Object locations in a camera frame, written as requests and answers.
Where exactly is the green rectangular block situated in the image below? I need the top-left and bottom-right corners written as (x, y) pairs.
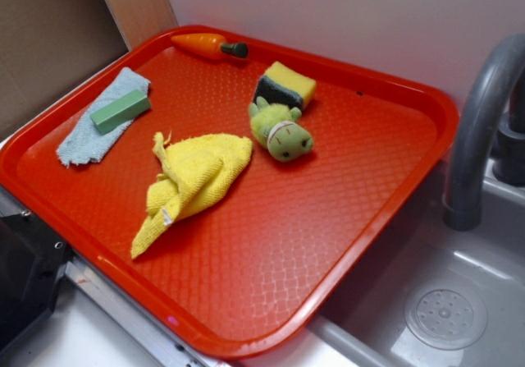
top-left (89, 89), bottom-right (151, 135)

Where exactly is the red plastic tray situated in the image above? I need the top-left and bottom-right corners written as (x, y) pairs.
top-left (1, 32), bottom-right (459, 360)

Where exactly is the green plush turtle toy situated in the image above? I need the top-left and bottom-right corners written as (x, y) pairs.
top-left (248, 96), bottom-right (314, 163)

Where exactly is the yellow towel cloth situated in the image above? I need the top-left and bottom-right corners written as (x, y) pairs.
top-left (130, 132), bottom-right (253, 259)

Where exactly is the yellow and black sponge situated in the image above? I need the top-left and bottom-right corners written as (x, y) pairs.
top-left (253, 62), bottom-right (317, 111)

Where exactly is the orange toy carrot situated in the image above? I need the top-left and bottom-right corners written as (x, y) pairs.
top-left (171, 33), bottom-right (249, 60)

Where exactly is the light blue cloth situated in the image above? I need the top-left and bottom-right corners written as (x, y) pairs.
top-left (57, 67), bottom-right (150, 167)

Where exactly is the grey plastic sink basin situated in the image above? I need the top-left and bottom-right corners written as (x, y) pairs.
top-left (309, 165), bottom-right (524, 366)

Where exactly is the grey toy faucet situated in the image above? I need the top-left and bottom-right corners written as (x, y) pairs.
top-left (443, 33), bottom-right (524, 231)

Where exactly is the brown cardboard panel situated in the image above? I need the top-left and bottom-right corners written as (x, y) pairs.
top-left (1, 0), bottom-right (177, 138)

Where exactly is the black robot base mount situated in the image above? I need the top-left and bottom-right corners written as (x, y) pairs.
top-left (1, 209), bottom-right (71, 356)

